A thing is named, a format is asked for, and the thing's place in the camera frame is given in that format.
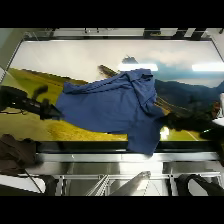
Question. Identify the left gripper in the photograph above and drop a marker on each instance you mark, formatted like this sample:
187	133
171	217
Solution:
50	111

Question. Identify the blue shirt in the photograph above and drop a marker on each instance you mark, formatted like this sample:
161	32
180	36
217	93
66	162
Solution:
113	106

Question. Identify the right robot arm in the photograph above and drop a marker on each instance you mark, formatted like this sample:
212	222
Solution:
196	121

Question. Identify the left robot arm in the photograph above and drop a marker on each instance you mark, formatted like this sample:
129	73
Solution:
20	100

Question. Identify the brown garment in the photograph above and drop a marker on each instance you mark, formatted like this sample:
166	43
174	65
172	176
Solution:
16	153

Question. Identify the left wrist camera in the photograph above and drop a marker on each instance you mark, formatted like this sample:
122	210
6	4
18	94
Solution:
40	91

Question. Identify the silver frame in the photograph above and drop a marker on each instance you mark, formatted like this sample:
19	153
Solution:
100	157

